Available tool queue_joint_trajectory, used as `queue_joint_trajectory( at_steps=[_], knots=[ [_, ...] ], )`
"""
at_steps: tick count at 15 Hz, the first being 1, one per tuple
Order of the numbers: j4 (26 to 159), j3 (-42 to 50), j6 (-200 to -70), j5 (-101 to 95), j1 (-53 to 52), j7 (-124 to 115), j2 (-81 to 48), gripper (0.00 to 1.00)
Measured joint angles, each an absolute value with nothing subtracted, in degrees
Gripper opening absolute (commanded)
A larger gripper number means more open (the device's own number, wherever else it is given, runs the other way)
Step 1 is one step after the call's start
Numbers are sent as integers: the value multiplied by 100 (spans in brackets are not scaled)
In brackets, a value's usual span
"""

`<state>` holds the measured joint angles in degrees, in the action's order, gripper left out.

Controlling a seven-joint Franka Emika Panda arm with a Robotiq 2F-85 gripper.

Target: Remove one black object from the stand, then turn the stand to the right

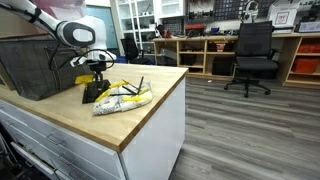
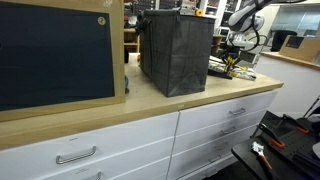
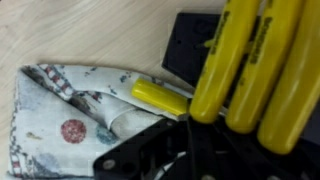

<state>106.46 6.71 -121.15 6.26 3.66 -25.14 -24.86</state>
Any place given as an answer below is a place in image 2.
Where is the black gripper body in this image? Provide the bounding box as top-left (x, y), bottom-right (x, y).
top-left (221, 45), bottom-right (242, 59)

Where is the white shelving unit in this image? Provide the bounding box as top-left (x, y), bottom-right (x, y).
top-left (199, 0), bottom-right (241, 38)

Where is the gray fabric storage bag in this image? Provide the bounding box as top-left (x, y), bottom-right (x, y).
top-left (134, 9), bottom-right (216, 98)

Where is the black chair backrest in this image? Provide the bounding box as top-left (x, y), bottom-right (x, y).
top-left (270, 29), bottom-right (299, 53)

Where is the white counter with wooden top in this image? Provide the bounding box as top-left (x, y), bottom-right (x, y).
top-left (256, 51), bottom-right (320, 118)

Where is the cardboard box with black label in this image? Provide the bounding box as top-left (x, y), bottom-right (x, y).
top-left (278, 34), bottom-right (320, 64)

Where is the black clamp with orange tip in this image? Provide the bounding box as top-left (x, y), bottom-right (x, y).
top-left (257, 122), bottom-right (287, 150)
top-left (281, 113), bottom-right (311, 136)

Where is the black cart platform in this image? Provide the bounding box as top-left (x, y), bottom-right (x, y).
top-left (231, 110), bottom-right (320, 180)

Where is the dark tool pegboard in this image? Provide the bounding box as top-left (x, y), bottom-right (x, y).
top-left (124, 0), bottom-right (201, 16)

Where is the white drawer cabinet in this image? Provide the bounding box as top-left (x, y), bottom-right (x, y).
top-left (0, 89), bottom-right (279, 180)

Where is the wood framed chalkboard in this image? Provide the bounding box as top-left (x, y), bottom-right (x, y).
top-left (0, 0), bottom-right (127, 123)

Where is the white brush with orange handle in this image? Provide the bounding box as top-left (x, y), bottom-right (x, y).
top-left (251, 141), bottom-right (274, 172)

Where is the long metal drawer handle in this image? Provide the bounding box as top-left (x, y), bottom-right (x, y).
top-left (55, 145), bottom-right (98, 165)

